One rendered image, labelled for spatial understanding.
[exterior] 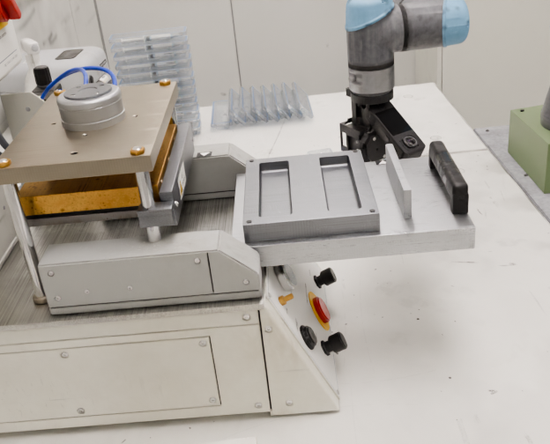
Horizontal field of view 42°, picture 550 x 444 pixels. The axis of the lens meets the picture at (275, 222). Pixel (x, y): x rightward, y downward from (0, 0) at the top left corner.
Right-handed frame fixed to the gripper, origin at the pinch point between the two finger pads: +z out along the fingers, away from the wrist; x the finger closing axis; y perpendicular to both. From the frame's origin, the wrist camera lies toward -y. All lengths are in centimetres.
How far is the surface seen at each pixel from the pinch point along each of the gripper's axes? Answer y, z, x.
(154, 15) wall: 222, 6, -42
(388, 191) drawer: -22.7, -15.5, 15.8
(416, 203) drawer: -27.8, -15.4, 15.3
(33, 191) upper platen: -10, -25, 58
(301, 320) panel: -25.0, -3.0, 32.2
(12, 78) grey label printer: 91, -13, 43
